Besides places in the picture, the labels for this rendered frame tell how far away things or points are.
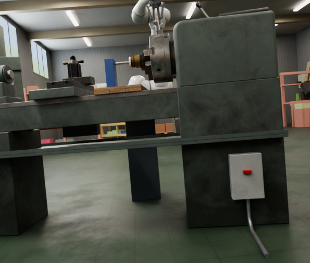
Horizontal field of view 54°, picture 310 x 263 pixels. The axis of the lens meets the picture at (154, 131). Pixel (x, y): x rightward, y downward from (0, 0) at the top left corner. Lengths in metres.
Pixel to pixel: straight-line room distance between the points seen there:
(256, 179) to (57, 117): 1.28
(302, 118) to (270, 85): 9.75
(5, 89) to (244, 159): 1.65
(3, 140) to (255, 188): 1.59
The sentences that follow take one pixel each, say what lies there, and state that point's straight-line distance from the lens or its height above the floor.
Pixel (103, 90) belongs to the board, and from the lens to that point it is 1.96.
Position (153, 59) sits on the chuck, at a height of 1.05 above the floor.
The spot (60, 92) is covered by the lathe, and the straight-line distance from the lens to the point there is 2.00.
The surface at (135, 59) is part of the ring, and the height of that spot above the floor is 1.08.
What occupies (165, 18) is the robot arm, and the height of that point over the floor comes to 1.51.
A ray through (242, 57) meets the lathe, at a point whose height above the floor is 1.00.
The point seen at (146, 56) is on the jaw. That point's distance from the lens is 1.99.
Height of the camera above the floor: 0.68
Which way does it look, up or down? 2 degrees down
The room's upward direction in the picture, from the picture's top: 5 degrees counter-clockwise
